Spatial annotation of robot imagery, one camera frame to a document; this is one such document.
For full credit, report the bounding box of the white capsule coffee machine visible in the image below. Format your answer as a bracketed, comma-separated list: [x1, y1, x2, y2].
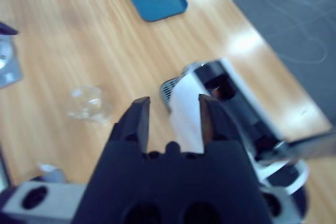
[160, 57, 292, 183]

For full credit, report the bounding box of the white paper tag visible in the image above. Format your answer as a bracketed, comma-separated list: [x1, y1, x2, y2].
[36, 163, 60, 175]

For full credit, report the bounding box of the clear water tank black lid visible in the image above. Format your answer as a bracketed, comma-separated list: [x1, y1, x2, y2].
[259, 159, 310, 219]

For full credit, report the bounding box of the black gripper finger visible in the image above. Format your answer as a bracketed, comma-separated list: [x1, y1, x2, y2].
[198, 94, 241, 147]
[0, 22, 19, 36]
[109, 97, 151, 154]

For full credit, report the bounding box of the white cable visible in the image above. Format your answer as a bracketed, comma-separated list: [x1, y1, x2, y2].
[230, 0, 329, 65]

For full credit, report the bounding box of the clear drinking glass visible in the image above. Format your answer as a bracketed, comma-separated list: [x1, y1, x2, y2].
[67, 84, 111, 125]

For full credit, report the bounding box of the silver coffee machine lever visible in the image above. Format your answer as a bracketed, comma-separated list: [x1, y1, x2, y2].
[274, 131, 336, 163]

